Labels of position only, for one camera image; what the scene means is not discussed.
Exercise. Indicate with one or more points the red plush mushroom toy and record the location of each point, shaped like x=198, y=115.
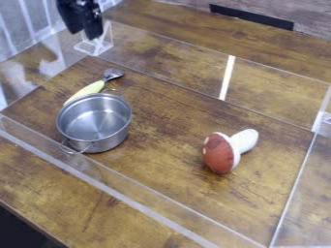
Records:
x=222, y=150

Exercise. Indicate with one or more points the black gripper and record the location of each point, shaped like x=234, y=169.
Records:
x=88, y=8

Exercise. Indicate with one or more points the black bar on table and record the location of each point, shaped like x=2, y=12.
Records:
x=263, y=19

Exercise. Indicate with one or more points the clear acrylic triangle bracket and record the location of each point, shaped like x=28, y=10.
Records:
x=98, y=46

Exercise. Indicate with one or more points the clear acrylic enclosure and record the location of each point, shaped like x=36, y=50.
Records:
x=148, y=195

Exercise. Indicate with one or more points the green handled metal spoon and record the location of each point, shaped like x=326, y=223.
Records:
x=95, y=87

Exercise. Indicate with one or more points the stainless steel pot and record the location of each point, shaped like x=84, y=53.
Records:
x=94, y=122

